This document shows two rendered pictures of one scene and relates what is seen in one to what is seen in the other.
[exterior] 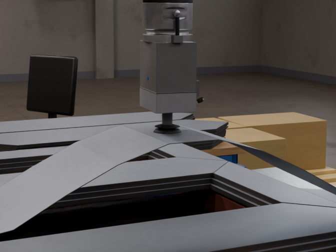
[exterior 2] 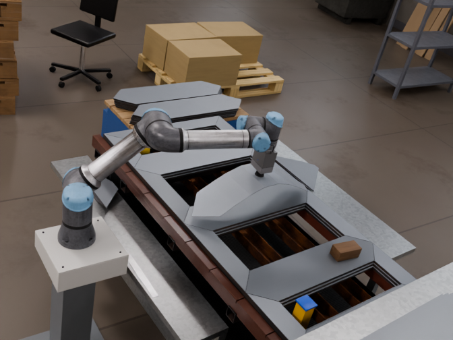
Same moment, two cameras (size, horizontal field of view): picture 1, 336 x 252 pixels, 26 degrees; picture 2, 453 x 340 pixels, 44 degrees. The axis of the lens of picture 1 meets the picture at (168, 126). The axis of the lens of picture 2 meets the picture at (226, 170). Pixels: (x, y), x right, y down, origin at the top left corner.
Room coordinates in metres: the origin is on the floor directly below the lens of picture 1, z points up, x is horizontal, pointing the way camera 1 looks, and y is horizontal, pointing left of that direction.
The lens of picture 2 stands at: (-0.91, 0.80, 2.33)
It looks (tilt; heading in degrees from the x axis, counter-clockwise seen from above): 32 degrees down; 342
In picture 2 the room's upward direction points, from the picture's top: 13 degrees clockwise
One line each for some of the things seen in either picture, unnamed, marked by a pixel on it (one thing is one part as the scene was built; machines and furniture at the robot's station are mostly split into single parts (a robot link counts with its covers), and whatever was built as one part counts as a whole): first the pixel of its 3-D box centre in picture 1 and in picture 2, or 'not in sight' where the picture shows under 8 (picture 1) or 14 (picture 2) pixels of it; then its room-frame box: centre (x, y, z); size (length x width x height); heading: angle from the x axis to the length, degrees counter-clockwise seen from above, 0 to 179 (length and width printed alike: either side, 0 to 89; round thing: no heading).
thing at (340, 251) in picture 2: not in sight; (345, 250); (0.77, -0.34, 0.87); 0.12 x 0.06 x 0.05; 106
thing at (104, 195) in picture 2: not in sight; (100, 185); (1.39, 0.68, 0.70); 0.39 x 0.12 x 0.04; 25
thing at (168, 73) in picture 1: (175, 71); (266, 157); (1.10, -0.01, 1.11); 0.10 x 0.09 x 0.16; 109
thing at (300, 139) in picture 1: (248, 164); (214, 59); (4.38, -0.49, 0.23); 1.29 x 0.88 x 0.47; 112
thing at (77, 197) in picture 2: not in sight; (77, 203); (0.93, 0.78, 0.94); 0.13 x 0.12 x 0.14; 2
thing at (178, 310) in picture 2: not in sight; (127, 235); (1.06, 0.56, 0.67); 1.30 x 0.20 x 0.03; 25
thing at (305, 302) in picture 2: not in sight; (305, 303); (0.45, -0.06, 0.88); 0.06 x 0.06 x 0.02; 25
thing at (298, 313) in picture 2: not in sight; (298, 322); (0.45, -0.06, 0.78); 0.05 x 0.05 x 0.19; 25
